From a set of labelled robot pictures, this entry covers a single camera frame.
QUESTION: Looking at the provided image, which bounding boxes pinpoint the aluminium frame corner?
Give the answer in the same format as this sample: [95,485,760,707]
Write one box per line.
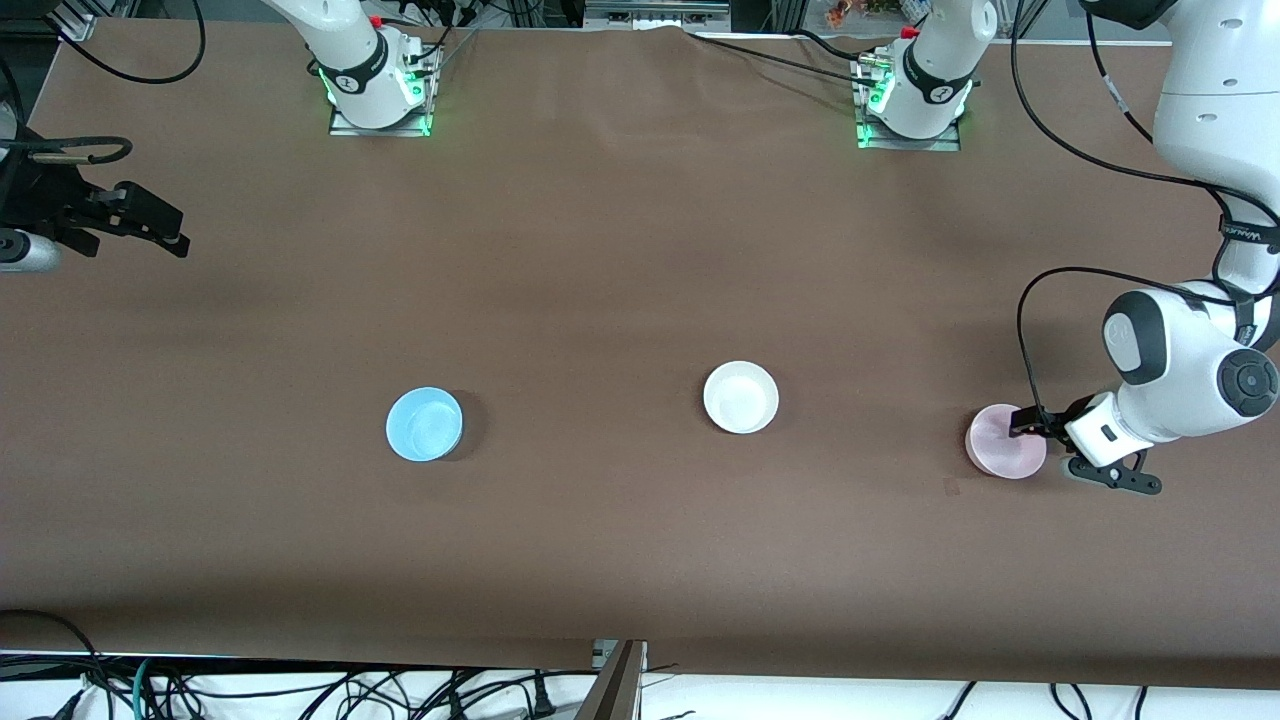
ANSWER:
[45,0,101,41]

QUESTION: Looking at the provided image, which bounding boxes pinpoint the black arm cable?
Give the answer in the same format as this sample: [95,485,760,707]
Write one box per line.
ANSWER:
[1010,0,1280,416]
[0,0,206,166]

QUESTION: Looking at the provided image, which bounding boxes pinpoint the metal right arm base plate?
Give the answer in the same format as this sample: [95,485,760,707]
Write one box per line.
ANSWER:
[328,45,436,138]

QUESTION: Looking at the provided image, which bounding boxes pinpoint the thick black floor cable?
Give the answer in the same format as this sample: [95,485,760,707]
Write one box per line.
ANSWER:
[0,608,106,693]

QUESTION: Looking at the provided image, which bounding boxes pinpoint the colourful small toys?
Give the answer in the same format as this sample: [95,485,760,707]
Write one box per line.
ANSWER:
[825,0,931,27]

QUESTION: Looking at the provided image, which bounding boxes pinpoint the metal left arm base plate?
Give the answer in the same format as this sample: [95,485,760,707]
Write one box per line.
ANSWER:
[855,50,963,153]

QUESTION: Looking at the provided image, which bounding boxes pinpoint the brown table cover sheet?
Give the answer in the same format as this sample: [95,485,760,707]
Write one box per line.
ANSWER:
[0,18,1280,691]

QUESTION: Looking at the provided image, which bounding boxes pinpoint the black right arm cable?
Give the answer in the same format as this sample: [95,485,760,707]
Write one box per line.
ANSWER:
[0,0,206,166]

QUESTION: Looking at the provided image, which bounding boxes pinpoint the white bowl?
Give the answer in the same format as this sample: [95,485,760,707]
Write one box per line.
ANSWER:
[702,360,780,436]

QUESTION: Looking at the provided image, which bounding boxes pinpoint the pink bowl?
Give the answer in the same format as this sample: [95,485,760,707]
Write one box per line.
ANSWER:
[965,403,1048,480]

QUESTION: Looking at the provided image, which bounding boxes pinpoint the blue bowl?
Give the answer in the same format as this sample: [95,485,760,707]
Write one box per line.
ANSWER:
[386,386,465,463]

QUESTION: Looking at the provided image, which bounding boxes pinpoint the aluminium profile post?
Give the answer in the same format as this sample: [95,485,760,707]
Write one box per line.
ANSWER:
[575,640,649,720]

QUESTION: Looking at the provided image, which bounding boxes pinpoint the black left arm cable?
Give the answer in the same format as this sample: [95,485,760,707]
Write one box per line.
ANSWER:
[1010,0,1280,416]

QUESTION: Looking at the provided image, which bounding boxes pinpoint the black base cable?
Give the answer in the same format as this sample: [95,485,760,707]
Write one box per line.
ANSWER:
[798,28,876,61]
[685,32,866,81]

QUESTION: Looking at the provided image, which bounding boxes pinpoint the grey metal device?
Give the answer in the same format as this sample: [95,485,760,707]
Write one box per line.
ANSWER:
[585,0,731,31]

